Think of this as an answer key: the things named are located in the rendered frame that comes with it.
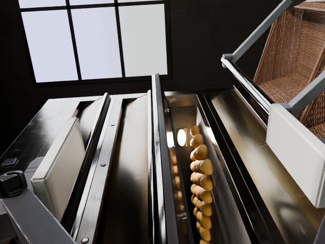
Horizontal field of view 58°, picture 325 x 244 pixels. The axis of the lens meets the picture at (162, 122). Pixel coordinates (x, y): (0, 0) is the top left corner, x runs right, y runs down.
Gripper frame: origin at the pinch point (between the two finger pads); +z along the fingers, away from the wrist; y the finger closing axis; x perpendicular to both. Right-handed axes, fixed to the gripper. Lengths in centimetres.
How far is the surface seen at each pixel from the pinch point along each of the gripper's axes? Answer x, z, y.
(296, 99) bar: -15, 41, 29
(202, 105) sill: -53, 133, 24
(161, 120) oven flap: -39, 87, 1
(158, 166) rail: -40, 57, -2
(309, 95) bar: -14, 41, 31
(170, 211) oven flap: -40, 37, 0
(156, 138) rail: -40, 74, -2
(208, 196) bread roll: -87, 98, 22
